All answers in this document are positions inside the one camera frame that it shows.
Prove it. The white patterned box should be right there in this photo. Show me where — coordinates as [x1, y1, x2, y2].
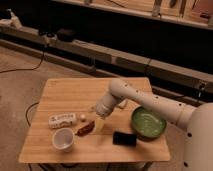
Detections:
[48, 113, 77, 129]

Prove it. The green ceramic bowl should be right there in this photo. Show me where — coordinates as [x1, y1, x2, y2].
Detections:
[131, 107, 167, 139]

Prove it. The black floor cable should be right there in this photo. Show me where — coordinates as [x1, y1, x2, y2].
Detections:
[0, 49, 47, 75]

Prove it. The black rectangular sponge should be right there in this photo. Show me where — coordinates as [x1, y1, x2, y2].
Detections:
[113, 131, 137, 146]

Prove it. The wooden table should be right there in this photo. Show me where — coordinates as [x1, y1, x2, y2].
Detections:
[18, 77, 171, 171]

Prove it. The white soap bar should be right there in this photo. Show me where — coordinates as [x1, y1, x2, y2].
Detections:
[117, 99, 128, 109]

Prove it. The brown red sausage toy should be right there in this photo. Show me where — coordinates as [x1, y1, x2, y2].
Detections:
[76, 121, 95, 136]

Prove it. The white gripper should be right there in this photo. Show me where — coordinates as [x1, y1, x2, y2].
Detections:
[95, 94, 118, 132]

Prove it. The small white ball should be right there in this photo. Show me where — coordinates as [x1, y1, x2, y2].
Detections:
[80, 114, 86, 122]

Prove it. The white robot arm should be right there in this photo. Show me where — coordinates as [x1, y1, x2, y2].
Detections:
[95, 78, 213, 171]

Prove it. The white spray bottle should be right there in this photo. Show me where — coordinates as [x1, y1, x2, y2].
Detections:
[8, 9, 22, 29]

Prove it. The black device on ledge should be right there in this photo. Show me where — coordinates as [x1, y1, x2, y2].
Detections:
[56, 29, 75, 42]

